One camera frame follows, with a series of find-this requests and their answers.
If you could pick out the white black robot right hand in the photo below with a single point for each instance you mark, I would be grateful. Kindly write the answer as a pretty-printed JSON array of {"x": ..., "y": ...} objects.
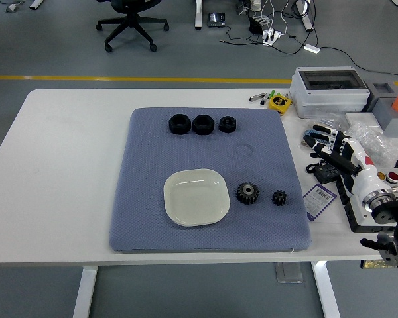
[{"x": 359, "y": 159}]

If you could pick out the clear bag of resistors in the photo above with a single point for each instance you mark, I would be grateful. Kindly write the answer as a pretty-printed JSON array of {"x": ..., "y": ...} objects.
[{"x": 323, "y": 120}]

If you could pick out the white flat box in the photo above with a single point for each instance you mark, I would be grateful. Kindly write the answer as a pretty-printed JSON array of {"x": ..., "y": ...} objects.
[{"x": 361, "y": 118}]

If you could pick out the black power brick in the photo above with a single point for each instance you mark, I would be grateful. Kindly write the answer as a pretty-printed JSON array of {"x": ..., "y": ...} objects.
[{"x": 256, "y": 26}]

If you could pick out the small black hex nut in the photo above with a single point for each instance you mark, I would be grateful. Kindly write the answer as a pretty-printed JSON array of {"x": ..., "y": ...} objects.
[{"x": 227, "y": 127}]

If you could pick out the black desk phone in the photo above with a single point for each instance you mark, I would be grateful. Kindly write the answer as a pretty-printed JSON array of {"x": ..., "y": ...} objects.
[{"x": 216, "y": 20}]

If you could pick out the silver black marker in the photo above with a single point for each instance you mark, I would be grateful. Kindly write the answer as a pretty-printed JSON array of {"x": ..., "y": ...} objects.
[{"x": 257, "y": 97}]

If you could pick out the white table leg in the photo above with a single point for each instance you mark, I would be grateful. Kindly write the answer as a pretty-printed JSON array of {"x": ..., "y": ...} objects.
[
  {"x": 326, "y": 291},
  {"x": 84, "y": 291}
]

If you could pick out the purple-edged label card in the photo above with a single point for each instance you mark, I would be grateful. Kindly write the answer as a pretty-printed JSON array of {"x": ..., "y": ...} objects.
[{"x": 318, "y": 202}]

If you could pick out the yellow tape measure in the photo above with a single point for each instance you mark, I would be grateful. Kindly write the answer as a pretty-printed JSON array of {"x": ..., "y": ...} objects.
[{"x": 279, "y": 103}]

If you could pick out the black office chair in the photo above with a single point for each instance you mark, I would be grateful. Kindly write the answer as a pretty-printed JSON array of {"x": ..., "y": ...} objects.
[{"x": 131, "y": 20}]

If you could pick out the large black hex nut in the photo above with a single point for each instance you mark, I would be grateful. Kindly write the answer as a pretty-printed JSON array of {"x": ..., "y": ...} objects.
[
  {"x": 203, "y": 128},
  {"x": 179, "y": 127}
]

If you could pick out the large black gear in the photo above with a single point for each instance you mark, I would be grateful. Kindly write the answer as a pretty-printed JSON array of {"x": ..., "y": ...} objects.
[{"x": 248, "y": 197}]

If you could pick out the white power adapter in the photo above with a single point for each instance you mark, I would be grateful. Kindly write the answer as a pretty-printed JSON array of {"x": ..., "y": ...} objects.
[{"x": 311, "y": 48}]

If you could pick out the black white marker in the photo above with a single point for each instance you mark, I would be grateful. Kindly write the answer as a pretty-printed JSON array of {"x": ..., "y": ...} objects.
[{"x": 263, "y": 102}]

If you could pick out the black digital meter module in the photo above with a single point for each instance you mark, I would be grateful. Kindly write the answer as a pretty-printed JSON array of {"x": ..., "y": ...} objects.
[{"x": 328, "y": 174}]

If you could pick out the grey floor plate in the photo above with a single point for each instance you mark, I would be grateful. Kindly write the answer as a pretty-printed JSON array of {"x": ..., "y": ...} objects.
[{"x": 288, "y": 273}]

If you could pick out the green marker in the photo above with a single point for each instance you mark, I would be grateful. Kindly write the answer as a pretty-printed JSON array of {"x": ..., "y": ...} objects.
[{"x": 271, "y": 94}]

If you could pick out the white square plate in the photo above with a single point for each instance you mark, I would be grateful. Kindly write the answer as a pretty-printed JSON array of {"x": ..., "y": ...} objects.
[{"x": 195, "y": 198}]

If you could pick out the small black gear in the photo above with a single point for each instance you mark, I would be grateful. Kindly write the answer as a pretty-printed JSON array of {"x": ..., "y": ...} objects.
[{"x": 280, "y": 198}]

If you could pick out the grey block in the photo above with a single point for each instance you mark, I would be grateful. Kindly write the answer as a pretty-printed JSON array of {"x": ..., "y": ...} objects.
[{"x": 394, "y": 122}]

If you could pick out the small grey recessed box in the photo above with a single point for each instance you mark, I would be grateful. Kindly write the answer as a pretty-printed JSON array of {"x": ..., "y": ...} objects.
[{"x": 381, "y": 94}]

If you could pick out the blue-grey textured mat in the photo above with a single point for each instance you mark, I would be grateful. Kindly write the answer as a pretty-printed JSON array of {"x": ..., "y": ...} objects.
[{"x": 152, "y": 185}]

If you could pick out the white desk leg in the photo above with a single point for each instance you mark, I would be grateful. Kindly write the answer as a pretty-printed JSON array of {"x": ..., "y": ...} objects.
[
  {"x": 305, "y": 16},
  {"x": 199, "y": 15}
]

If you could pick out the white power strip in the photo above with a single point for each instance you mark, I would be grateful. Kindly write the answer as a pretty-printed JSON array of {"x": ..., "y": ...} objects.
[{"x": 271, "y": 36}]

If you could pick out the clear bag of parts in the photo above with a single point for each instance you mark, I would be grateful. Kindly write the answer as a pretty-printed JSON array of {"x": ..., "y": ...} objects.
[{"x": 381, "y": 145}]

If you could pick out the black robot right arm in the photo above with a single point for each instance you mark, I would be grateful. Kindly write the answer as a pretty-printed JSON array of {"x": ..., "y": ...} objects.
[{"x": 384, "y": 212}]

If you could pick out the grey electrical enclosure box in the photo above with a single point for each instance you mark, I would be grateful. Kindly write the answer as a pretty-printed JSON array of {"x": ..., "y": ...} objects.
[{"x": 328, "y": 99}]

